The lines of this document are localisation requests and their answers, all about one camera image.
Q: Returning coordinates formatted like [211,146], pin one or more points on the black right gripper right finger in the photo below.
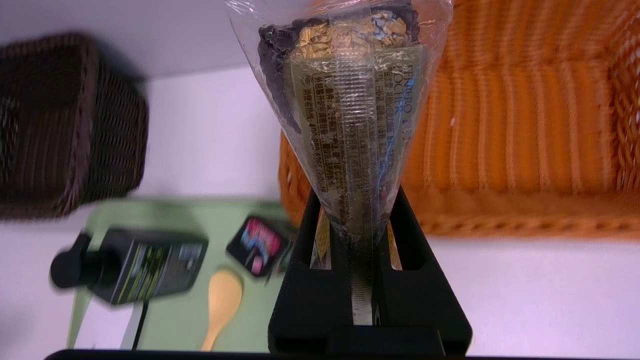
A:
[415,310]

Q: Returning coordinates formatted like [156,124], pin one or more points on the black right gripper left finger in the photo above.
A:
[310,310]

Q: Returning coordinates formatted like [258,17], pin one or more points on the small black box pink top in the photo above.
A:
[255,245]

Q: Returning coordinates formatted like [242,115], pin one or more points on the dark grey bottle black cap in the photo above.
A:
[150,265]

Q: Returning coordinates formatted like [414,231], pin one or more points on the gold chocolates clear wrapper pack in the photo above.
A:
[350,125]

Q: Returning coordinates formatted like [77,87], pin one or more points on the orange wicker basket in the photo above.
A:
[525,125]

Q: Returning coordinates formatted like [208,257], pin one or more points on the dark brown wicker basket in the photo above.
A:
[60,130]

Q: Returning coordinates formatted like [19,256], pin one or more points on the green plastic tray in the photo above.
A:
[175,325]

